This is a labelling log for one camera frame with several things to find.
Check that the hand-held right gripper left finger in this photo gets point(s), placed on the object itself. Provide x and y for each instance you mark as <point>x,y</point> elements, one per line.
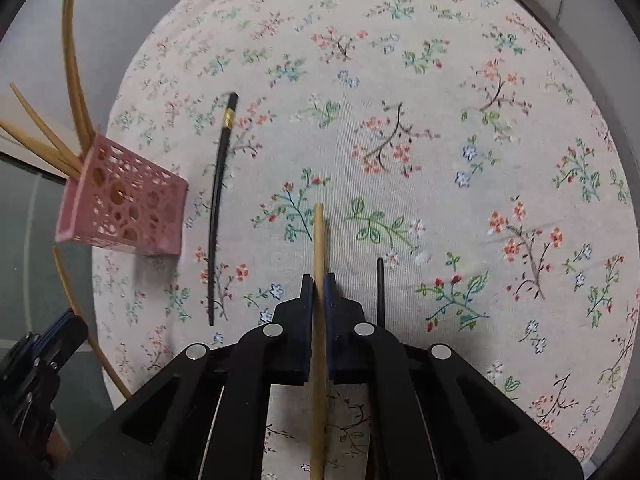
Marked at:
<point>305,320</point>

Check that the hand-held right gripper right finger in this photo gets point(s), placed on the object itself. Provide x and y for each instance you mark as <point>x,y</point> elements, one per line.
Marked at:
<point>330,320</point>

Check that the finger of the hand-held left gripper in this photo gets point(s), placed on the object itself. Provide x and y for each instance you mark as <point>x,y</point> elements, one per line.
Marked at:
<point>70,345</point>
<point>55,332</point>

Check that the light wooden chopstick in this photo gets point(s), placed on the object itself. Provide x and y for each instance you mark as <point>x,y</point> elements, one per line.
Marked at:
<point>319,240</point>
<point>102,362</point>

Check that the pink perforated plastic basket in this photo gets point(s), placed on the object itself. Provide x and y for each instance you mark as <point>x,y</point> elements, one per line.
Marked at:
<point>160,242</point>

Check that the pile of wooden chopsticks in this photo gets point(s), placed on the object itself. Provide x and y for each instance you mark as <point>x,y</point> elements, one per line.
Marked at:
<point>75,85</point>

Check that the black chopstick with gold band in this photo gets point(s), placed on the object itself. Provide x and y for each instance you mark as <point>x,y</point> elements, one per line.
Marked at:
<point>216,210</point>
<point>381,290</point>

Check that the floral tablecloth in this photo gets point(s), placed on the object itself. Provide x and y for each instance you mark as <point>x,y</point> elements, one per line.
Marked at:
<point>400,60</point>

